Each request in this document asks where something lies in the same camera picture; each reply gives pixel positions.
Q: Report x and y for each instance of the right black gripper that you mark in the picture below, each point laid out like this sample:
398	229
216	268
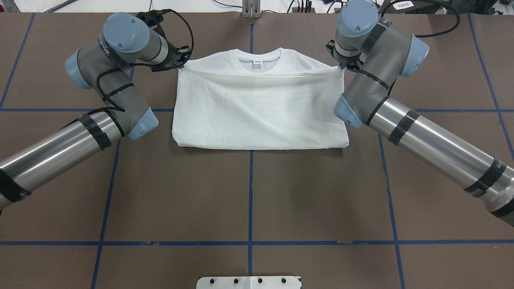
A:
347	61

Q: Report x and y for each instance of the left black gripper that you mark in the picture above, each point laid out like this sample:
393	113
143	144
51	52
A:
172	55

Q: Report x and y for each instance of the white long-sleeve printed shirt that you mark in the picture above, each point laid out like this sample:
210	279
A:
281	100

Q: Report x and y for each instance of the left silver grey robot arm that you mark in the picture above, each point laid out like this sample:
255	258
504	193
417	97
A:
118	109

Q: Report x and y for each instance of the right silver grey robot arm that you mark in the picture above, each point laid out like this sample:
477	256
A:
383	52

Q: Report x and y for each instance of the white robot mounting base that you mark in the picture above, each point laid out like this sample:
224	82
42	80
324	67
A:
250	282

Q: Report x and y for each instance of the metal post at table edge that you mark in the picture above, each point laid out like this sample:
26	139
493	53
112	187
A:
251	9

